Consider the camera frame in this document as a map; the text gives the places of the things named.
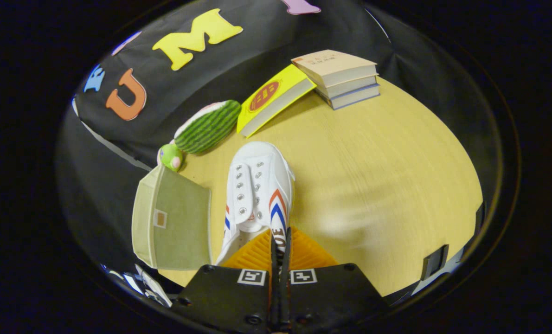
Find watermelon slice plush toy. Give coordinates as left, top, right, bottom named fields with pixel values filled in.
left=173, top=100, right=242, bottom=154

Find pale green fabric storage box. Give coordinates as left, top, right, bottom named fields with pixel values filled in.
left=131, top=165, right=212, bottom=271

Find pink and green plush toy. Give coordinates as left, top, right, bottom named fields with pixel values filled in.
left=157, top=143, right=184, bottom=172

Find white canvas shoe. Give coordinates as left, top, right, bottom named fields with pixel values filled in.
left=215, top=141, right=296, bottom=275

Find white cover book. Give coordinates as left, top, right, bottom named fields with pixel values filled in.
left=315, top=75, right=379, bottom=99

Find yellow book with red oval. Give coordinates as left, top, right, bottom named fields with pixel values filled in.
left=237, top=64, right=317, bottom=138

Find blue white printed object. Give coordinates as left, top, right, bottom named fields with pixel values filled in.
left=101, top=263, right=173, bottom=308

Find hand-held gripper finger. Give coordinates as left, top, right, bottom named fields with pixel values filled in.
left=281, top=226, right=389, bottom=333
left=174, top=228, right=279, bottom=333

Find dark blue cover book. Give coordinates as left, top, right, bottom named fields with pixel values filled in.
left=320, top=83, right=381, bottom=110

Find beige cover book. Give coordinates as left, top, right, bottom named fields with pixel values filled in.
left=291, top=50, right=379, bottom=88

